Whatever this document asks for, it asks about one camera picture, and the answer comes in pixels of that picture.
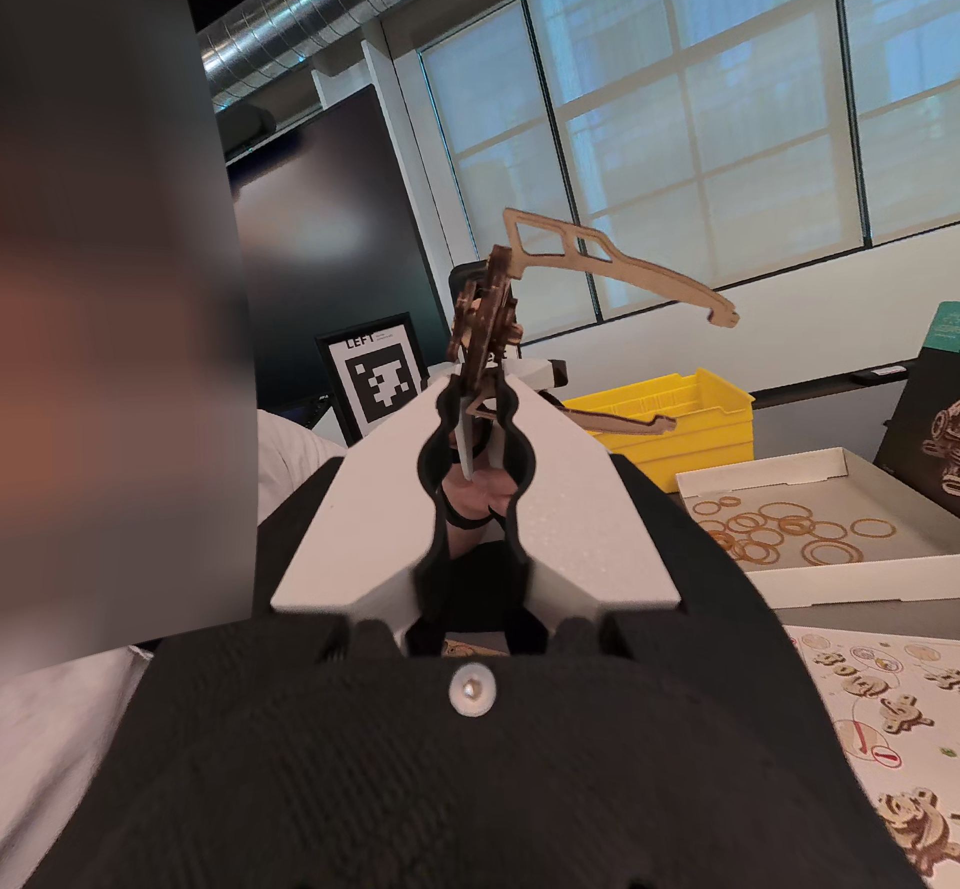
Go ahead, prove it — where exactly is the wooden model assembly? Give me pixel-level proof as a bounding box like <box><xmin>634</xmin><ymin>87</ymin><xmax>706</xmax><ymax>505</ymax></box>
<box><xmin>448</xmin><ymin>208</ymin><xmax>741</xmax><ymax>448</ymax></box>

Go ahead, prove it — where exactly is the white cardboard tray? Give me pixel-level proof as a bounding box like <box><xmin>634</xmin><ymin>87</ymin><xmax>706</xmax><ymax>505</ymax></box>
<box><xmin>675</xmin><ymin>446</ymin><xmax>960</xmax><ymax>610</ymax></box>

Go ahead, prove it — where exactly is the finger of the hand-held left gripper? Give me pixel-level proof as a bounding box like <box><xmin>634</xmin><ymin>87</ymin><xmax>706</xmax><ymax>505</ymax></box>
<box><xmin>456</xmin><ymin>397</ymin><xmax>494</xmax><ymax>485</ymax></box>
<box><xmin>495</xmin><ymin>358</ymin><xmax>569</xmax><ymax>390</ymax></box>

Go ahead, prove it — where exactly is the illustrated instruction booklet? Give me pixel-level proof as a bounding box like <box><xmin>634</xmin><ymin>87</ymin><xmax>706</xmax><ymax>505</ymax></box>
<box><xmin>783</xmin><ymin>625</ymin><xmax>960</xmax><ymax>889</ymax></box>

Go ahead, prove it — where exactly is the silver ventilation duct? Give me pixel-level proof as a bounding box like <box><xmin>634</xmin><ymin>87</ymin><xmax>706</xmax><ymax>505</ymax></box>
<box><xmin>198</xmin><ymin>0</ymin><xmax>543</xmax><ymax>109</ymax></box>

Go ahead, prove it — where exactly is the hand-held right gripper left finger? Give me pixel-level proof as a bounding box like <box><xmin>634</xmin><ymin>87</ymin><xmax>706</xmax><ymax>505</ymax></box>
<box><xmin>268</xmin><ymin>375</ymin><xmax>460</xmax><ymax>654</ymax></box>

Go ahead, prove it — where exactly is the large paned window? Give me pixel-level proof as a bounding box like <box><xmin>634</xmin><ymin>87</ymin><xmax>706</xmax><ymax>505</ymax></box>
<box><xmin>420</xmin><ymin>0</ymin><xmax>960</xmax><ymax>325</ymax></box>

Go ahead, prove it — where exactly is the dark wall ledge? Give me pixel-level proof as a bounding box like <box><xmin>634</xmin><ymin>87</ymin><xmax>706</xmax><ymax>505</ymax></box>
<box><xmin>750</xmin><ymin>360</ymin><xmax>921</xmax><ymax>412</ymax></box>

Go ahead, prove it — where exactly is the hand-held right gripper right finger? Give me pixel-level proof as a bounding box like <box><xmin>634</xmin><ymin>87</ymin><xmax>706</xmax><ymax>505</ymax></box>
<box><xmin>491</xmin><ymin>375</ymin><xmax>682</xmax><ymax>654</ymax></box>

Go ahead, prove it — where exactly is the yellow plastic bin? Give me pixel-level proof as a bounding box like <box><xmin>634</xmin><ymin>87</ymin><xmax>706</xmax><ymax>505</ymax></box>
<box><xmin>562</xmin><ymin>367</ymin><xmax>756</xmax><ymax>494</ymax></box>

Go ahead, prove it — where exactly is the person's left hand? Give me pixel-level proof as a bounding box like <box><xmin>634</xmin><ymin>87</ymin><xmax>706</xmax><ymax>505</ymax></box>
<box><xmin>444</xmin><ymin>463</ymin><xmax>519</xmax><ymax>562</ymax></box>

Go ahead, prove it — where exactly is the dark model kit box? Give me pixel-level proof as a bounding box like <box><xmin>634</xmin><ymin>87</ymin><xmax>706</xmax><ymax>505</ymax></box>
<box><xmin>873</xmin><ymin>300</ymin><xmax>960</xmax><ymax>520</ymax></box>

